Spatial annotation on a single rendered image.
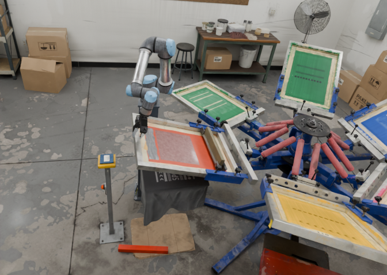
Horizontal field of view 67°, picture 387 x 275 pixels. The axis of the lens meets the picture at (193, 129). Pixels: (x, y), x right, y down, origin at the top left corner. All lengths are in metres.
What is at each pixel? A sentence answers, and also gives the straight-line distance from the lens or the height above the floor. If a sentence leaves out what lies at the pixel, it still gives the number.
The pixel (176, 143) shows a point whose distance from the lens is 2.21.
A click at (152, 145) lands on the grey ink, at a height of 1.21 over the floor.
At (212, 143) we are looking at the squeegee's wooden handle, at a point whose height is 1.17.
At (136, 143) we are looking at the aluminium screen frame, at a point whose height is 1.27.
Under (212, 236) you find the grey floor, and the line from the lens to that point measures 3.11.
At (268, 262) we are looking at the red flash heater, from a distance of 1.77.
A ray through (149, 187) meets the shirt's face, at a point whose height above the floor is 0.95.
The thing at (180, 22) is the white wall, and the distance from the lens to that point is 5.79.
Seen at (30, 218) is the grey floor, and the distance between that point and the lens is 3.36.
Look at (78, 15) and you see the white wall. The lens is 5.68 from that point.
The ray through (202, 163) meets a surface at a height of 1.11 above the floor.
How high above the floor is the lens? 2.55
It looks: 36 degrees down
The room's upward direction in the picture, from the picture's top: 9 degrees clockwise
